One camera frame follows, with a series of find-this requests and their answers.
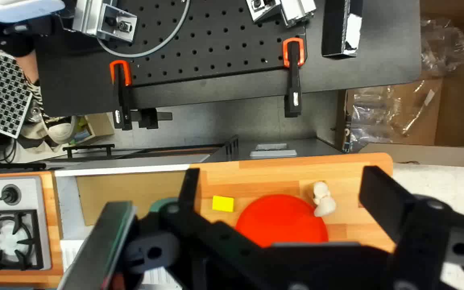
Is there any small white teddy bear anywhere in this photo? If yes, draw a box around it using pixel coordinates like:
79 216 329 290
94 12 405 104
313 183 337 218

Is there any yellow cube block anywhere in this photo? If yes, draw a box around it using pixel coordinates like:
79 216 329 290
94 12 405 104
212 196 236 213

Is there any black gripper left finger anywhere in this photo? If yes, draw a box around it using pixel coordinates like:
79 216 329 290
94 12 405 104
160 170 255 254

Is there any black perforated board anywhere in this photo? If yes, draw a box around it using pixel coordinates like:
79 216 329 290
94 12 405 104
107 0 307 86

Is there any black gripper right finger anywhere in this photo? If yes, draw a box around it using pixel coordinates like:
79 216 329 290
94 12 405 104
360 167 453 254

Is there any plastic bag in box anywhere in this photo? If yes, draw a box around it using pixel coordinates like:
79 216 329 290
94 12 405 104
344 18 464 152

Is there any grey cable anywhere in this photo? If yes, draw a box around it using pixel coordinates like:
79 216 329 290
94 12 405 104
96 0 192 60

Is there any wooden counter board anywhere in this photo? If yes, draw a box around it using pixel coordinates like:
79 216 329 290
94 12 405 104
197 154 395 250

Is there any toy stove top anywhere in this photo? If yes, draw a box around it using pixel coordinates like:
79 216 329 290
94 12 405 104
0 173 63 289

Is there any orange black clamp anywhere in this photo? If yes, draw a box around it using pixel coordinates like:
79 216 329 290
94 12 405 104
108 59 174 133
282 38 307 118

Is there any red plastic plate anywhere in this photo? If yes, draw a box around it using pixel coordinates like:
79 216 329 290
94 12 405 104
236 196 329 249

